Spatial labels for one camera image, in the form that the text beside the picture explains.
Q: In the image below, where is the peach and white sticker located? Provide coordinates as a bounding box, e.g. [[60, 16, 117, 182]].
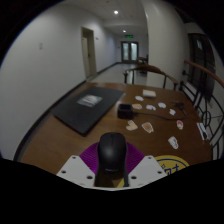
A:
[[141, 121, 155, 134]]

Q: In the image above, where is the black closed laptop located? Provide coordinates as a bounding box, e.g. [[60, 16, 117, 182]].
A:
[[52, 85, 126, 136]]

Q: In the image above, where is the dark framed window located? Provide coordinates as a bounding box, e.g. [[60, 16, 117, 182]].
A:
[[187, 32, 216, 101]]

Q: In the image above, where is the white figure sticker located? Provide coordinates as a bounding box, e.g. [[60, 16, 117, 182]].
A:
[[167, 135, 180, 150]]

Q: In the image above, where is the wooden armchair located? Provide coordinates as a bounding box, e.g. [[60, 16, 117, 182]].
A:
[[136, 55, 149, 66], [123, 64, 179, 92]]

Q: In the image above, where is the glass double door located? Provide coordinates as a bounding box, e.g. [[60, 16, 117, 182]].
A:
[[120, 40, 140, 64]]

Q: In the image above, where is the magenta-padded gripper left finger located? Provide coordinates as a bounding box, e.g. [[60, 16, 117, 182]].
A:
[[56, 142, 101, 187]]

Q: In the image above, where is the black computer mouse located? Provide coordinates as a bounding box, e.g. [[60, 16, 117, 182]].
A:
[[96, 131, 128, 174]]

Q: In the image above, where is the peach paw-shaped sticker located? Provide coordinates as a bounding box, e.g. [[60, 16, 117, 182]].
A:
[[125, 120, 139, 132]]

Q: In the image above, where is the round yellow mouse pad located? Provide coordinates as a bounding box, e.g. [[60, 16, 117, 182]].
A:
[[115, 154, 190, 189]]

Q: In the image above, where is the white rectangular card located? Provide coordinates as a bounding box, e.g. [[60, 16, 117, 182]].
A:
[[196, 121, 210, 141]]

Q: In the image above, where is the pale single door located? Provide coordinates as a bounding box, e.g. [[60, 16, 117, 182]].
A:
[[81, 26, 98, 80]]

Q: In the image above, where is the black railing with wooden handrail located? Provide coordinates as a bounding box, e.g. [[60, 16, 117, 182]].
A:
[[179, 59, 224, 156]]

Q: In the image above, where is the small white box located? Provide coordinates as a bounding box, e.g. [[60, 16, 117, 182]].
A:
[[142, 89, 157, 99]]

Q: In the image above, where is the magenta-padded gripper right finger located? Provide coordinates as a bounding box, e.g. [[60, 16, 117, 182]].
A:
[[123, 142, 169, 188]]

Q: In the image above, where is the small black box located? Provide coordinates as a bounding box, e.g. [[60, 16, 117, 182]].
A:
[[117, 102, 135, 120]]

